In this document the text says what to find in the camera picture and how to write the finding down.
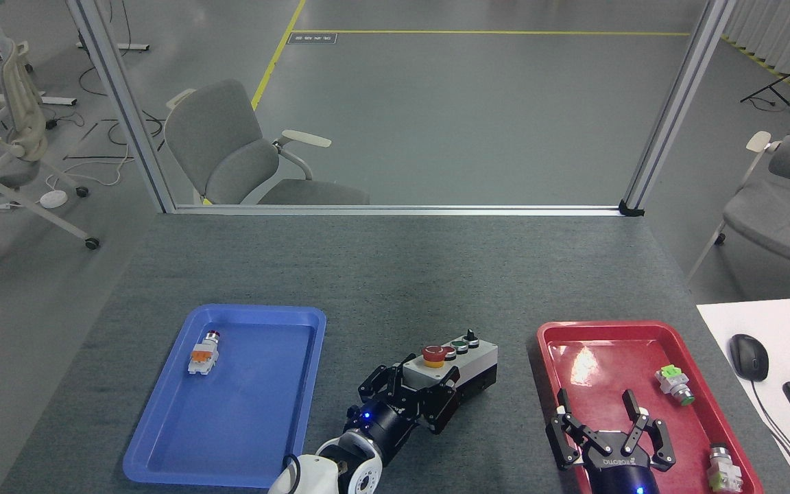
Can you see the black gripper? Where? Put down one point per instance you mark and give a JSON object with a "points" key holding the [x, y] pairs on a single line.
{"points": [[381, 425], [621, 473]]}

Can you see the grey control box with buttons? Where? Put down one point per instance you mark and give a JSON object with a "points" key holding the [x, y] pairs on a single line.
{"points": [[477, 360]]}

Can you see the red plastic tray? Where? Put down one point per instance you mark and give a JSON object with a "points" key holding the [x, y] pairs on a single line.
{"points": [[614, 350]]}

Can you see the black computer mouse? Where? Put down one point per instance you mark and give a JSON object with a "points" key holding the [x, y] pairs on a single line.
{"points": [[749, 357]]}

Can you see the blue plastic tray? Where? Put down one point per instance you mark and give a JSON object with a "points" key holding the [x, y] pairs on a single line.
{"points": [[251, 412]]}

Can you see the white desk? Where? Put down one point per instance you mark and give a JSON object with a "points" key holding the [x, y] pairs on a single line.
{"points": [[786, 322]]}

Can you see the grey upholstered armchair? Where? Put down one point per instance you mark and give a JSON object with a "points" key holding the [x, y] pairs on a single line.
{"points": [[786, 213]]}

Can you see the grey chair with white armrests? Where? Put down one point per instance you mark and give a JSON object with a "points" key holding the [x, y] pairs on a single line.
{"points": [[230, 158]]}

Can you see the dark floor sign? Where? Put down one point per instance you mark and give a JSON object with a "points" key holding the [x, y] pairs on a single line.
{"points": [[312, 38]]}

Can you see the white round floor puck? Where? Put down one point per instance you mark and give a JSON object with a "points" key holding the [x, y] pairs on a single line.
{"points": [[53, 199]]}

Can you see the white table foot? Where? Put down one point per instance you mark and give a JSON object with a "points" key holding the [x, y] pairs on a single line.
{"points": [[45, 100], [121, 46]]}

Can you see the white mesh office chair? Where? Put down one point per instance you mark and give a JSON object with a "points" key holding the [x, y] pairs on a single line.
{"points": [[18, 130]]}

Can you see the green push button switch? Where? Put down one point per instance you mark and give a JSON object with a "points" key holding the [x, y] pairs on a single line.
{"points": [[673, 383], [723, 470]]}

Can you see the silver aluminium rail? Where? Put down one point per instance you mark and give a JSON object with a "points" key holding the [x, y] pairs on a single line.
{"points": [[395, 210]]}

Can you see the red push button switch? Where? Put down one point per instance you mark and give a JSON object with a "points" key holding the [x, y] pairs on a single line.
{"points": [[203, 355]]}

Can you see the black corner bracket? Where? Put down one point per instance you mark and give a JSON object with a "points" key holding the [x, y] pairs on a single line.
{"points": [[631, 208]]}

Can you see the silver aluminium post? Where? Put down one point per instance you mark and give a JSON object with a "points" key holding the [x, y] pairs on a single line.
{"points": [[121, 103], [679, 103]]}

